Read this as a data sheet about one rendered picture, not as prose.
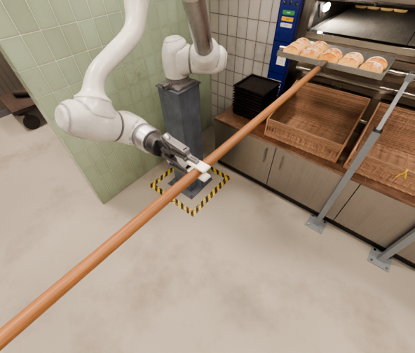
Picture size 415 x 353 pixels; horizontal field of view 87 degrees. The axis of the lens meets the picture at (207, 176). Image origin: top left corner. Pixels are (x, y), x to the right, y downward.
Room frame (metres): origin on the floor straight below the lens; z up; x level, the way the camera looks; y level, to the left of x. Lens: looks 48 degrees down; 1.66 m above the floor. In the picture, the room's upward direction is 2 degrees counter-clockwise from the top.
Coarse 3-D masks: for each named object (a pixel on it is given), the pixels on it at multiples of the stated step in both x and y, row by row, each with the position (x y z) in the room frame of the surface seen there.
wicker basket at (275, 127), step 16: (304, 96) 1.68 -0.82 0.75; (320, 96) 1.61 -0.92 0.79; (336, 96) 1.55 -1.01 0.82; (352, 96) 1.49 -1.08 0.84; (288, 112) 1.70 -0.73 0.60; (304, 112) 1.63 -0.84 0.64; (320, 112) 1.56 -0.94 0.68; (336, 112) 1.50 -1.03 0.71; (352, 112) 1.44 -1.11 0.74; (272, 128) 1.38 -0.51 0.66; (288, 128) 1.31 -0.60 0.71; (304, 128) 1.47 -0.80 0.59; (320, 128) 1.46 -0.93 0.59; (336, 128) 1.44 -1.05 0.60; (352, 128) 1.39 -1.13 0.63; (304, 144) 1.22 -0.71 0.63; (320, 144) 1.15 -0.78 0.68; (336, 144) 1.10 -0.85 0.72
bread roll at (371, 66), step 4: (364, 64) 1.11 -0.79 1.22; (368, 64) 1.10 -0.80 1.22; (372, 64) 1.09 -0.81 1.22; (376, 64) 1.08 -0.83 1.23; (380, 64) 1.08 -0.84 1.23; (360, 68) 1.11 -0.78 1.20; (364, 68) 1.10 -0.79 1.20; (368, 68) 1.09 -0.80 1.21; (372, 68) 1.08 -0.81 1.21; (376, 68) 1.07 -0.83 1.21; (380, 68) 1.07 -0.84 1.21; (376, 72) 1.06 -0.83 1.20; (380, 72) 1.06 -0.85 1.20
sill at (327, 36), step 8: (312, 32) 1.80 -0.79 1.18; (320, 32) 1.78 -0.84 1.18; (328, 32) 1.78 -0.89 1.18; (328, 40) 1.72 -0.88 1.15; (336, 40) 1.68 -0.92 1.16; (344, 40) 1.65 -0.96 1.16; (352, 40) 1.62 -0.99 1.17; (360, 40) 1.59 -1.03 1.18; (368, 40) 1.58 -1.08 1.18; (376, 40) 1.58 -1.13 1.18; (368, 48) 1.55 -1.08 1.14; (376, 48) 1.52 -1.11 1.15; (384, 48) 1.49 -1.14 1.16; (392, 48) 1.47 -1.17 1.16; (400, 48) 1.44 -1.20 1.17; (408, 48) 1.42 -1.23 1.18
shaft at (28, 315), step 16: (304, 80) 0.99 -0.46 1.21; (288, 96) 0.86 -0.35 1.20; (272, 112) 0.76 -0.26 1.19; (224, 144) 0.55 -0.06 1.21; (208, 160) 0.48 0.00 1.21; (192, 176) 0.42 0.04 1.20; (176, 192) 0.37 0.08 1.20; (160, 208) 0.32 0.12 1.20; (128, 224) 0.27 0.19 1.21; (112, 240) 0.23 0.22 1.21; (96, 256) 0.20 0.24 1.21; (80, 272) 0.16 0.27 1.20; (48, 288) 0.14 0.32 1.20; (64, 288) 0.14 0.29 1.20; (32, 304) 0.11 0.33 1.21; (48, 304) 0.11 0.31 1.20; (16, 320) 0.08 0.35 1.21; (32, 320) 0.09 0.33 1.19; (0, 336) 0.06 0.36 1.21; (16, 336) 0.06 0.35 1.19
